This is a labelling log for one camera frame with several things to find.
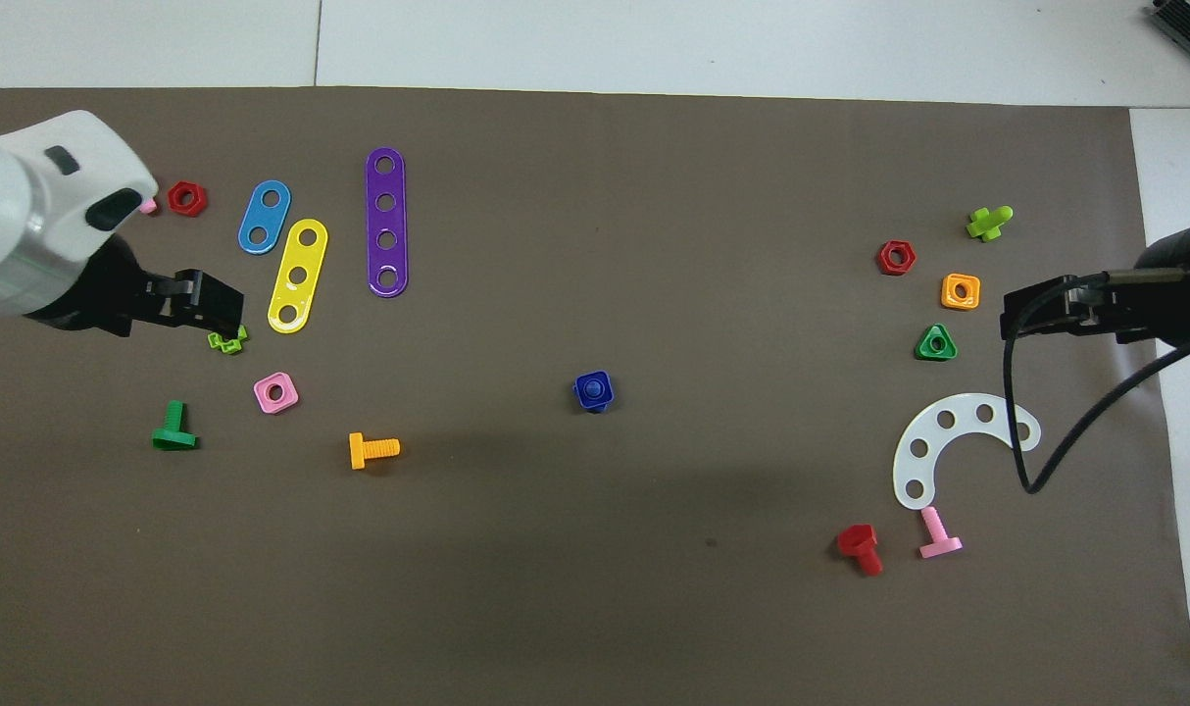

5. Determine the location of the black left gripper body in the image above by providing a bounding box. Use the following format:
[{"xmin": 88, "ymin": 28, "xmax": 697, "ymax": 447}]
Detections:
[{"xmin": 26, "ymin": 238, "xmax": 180, "ymax": 339}]

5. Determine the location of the yellow three-hole strip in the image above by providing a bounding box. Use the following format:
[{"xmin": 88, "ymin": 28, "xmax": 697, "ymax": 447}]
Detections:
[{"xmin": 267, "ymin": 218, "xmax": 329, "ymax": 335}]

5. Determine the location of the purple four-hole strip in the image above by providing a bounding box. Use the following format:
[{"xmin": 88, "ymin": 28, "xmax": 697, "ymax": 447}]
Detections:
[{"xmin": 365, "ymin": 147, "xmax": 410, "ymax": 298}]

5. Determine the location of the dark green bolt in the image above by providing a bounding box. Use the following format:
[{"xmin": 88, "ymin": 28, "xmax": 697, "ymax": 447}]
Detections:
[{"xmin": 151, "ymin": 400, "xmax": 199, "ymax": 452}]

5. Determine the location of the white curved perforated strip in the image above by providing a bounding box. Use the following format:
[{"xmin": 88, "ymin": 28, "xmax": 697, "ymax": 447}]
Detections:
[{"xmin": 892, "ymin": 393, "xmax": 1043, "ymax": 512}]

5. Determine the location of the blue two-hole strip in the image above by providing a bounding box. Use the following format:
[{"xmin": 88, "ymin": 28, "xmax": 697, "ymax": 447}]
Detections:
[{"xmin": 237, "ymin": 179, "xmax": 292, "ymax": 256}]

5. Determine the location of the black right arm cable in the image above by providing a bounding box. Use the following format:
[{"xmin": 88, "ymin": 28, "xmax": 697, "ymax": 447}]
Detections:
[{"xmin": 1009, "ymin": 273, "xmax": 1190, "ymax": 494}]

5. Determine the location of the orange bolt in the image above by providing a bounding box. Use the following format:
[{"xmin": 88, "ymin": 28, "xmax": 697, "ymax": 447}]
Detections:
[{"xmin": 348, "ymin": 432, "xmax": 401, "ymax": 471}]

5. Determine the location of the lime green bolt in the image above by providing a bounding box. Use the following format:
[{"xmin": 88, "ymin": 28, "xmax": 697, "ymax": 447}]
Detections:
[{"xmin": 966, "ymin": 205, "xmax": 1015, "ymax": 242}]

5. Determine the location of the red bolt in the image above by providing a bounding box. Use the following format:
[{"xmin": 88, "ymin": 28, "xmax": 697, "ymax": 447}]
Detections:
[{"xmin": 836, "ymin": 524, "xmax": 885, "ymax": 578}]

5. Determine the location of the brown table mat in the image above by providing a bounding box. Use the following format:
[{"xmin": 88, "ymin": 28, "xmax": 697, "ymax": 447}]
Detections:
[{"xmin": 0, "ymin": 86, "xmax": 1190, "ymax": 706}]

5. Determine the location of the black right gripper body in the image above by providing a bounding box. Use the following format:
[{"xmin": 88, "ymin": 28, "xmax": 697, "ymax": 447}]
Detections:
[{"xmin": 1070, "ymin": 270, "xmax": 1161, "ymax": 345}]

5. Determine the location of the pink square nut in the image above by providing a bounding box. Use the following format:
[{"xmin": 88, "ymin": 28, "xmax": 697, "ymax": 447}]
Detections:
[{"xmin": 253, "ymin": 372, "xmax": 300, "ymax": 415}]

